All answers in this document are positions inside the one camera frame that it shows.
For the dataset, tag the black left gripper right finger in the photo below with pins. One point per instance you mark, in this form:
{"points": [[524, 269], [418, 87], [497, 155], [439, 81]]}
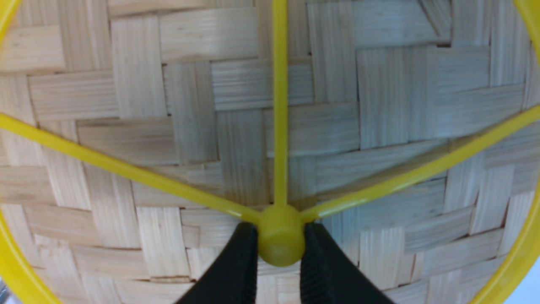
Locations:
{"points": [[327, 276]]}

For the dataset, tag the woven bamboo steamer lid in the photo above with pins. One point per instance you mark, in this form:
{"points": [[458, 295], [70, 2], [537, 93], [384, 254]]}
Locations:
{"points": [[137, 134]]}

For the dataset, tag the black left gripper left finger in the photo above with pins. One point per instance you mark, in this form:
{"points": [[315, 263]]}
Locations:
{"points": [[232, 278]]}

